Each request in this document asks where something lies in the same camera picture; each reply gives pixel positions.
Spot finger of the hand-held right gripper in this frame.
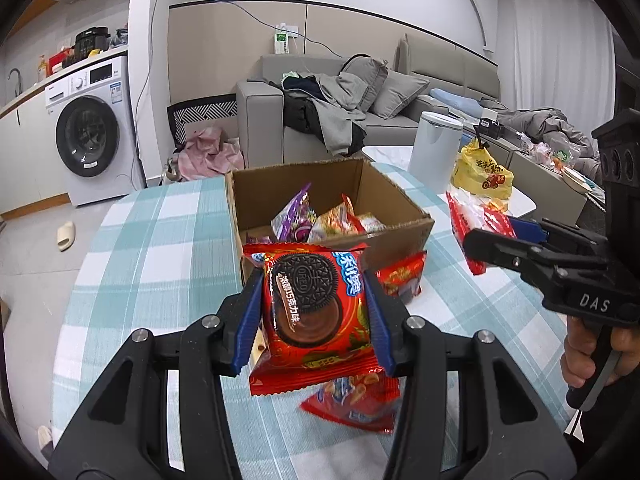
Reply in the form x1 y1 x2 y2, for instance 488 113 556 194
510 217 609 259
462 228 609 292

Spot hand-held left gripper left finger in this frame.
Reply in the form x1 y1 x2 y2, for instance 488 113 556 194
47 267 266 480

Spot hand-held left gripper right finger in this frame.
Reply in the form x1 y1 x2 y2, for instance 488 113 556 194
362 269 581 480

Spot small red gold packet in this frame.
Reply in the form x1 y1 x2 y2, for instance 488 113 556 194
376 251 427 304

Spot white packet with red label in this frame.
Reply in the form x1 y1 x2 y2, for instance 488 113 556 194
446 191 519 277

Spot red cookie packet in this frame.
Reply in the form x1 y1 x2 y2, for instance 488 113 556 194
243 241 379 399

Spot red chip packet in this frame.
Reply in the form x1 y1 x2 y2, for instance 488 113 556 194
299 372 402 435

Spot large white noodle snack packet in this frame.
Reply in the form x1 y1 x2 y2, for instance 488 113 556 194
356 214 387 234

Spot purple snack packet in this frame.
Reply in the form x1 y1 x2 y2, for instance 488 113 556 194
271 184 315 243

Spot orange noodle packet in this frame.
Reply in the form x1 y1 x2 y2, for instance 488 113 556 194
306 194 367 244

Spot brown cardboard box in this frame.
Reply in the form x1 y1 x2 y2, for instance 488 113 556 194
225 157 435 286

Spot person's right forearm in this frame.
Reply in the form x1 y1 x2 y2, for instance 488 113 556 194
565 380 640 480

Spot person's right hand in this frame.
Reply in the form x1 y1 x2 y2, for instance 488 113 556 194
560 316 640 392

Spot white bowl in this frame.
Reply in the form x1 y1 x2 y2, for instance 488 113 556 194
561 166 594 194

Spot yellow plastic bag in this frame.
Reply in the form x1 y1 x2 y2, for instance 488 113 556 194
451 137 515 204

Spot grey blanket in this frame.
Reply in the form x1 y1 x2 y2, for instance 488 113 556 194
492 107 603 162

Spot small black box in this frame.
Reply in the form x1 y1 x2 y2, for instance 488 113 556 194
475 117 504 139

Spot white canister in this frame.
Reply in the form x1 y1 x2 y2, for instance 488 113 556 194
407 111 464 191

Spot white coffee table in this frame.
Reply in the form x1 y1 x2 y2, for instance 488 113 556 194
361 145 539 219

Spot light blue pillow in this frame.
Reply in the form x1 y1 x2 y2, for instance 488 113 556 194
430 88 482 117

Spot pink cloth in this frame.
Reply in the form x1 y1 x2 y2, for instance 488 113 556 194
176 127 247 182

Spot light grey pillow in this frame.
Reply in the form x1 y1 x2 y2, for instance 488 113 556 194
372 71 431 120

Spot white curtain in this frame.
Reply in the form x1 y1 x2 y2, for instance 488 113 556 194
500 0 619 112

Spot grey sofa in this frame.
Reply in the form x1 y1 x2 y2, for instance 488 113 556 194
236 34 640 171

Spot beige slipper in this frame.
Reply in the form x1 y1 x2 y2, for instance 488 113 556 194
56 221 77 252

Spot black white patterned basket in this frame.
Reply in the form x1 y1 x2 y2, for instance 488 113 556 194
166 100 239 149

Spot grey jacket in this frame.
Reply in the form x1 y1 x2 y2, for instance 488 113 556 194
315 72 369 157

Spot dark clothes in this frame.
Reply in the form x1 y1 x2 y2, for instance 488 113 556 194
281 76 327 136

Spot dark grey pillow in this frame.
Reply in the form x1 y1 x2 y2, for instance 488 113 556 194
340 55 390 112

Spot white washing machine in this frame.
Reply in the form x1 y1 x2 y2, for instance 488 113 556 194
45 55 147 208

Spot white lower cabinet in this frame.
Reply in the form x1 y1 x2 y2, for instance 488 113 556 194
0 87 76 221

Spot black rice cooker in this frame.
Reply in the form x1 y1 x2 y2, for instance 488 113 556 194
75 27 111 57

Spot red box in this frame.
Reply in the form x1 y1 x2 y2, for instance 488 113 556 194
47 47 76 69

